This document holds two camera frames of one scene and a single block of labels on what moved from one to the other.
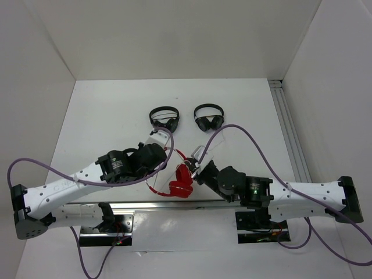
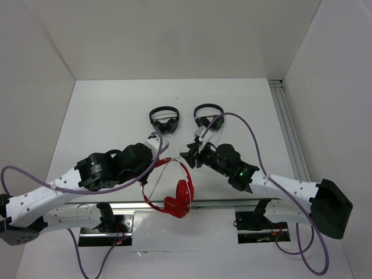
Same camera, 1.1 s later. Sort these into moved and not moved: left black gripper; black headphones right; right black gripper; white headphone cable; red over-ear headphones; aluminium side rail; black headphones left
Moved: right black gripper; red over-ear headphones; white headphone cable
Not moved: black headphones left; aluminium side rail; black headphones right; left black gripper
